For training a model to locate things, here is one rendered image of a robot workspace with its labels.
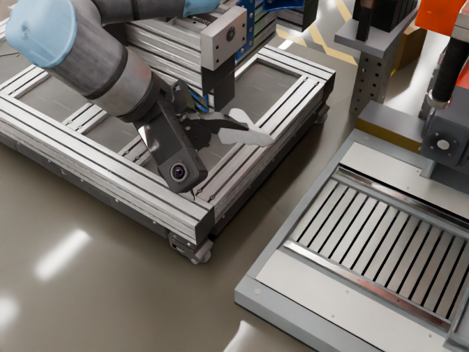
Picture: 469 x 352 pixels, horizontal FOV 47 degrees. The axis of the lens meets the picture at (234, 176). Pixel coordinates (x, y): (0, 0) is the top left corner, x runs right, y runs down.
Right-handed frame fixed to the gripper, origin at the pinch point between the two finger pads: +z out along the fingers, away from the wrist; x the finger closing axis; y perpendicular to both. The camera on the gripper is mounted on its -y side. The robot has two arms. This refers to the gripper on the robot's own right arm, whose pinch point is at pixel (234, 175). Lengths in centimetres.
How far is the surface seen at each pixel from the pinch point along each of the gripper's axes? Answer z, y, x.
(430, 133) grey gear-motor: 83, 48, -25
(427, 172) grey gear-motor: 108, 54, -17
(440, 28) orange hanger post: 72, 69, -44
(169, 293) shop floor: 60, 35, 61
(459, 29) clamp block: 20.3, 16.6, -38.3
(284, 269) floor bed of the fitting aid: 74, 30, 29
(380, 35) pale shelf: 72, 83, -30
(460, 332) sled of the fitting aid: 91, -3, -3
